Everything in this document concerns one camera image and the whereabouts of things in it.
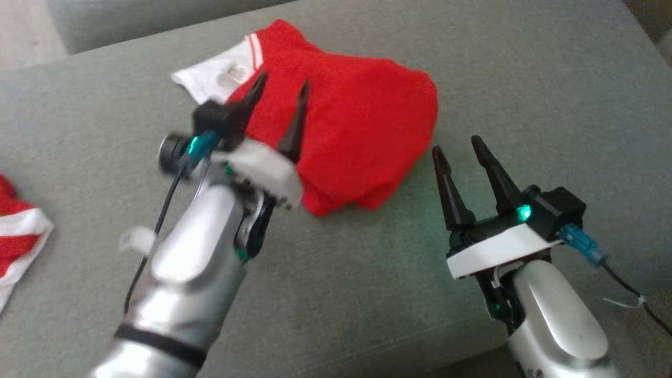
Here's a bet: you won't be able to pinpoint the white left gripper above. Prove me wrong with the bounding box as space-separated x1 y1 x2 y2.
210 72 310 211

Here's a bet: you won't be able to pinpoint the red shorts with white trim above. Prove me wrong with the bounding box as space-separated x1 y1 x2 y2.
0 175 54 311

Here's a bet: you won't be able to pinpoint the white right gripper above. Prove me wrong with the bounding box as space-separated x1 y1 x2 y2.
432 135 562 280

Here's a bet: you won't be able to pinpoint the white left cable tag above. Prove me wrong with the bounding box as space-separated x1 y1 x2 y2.
118 226 156 256

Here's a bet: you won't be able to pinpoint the grey sofa back cushion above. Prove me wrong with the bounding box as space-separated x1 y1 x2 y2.
45 0 295 56

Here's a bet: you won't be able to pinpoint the grey sofa seat cushion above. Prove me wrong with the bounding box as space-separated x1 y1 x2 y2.
0 0 672 378

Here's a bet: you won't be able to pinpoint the red basketball jersey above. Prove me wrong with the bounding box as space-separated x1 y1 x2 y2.
172 19 439 216

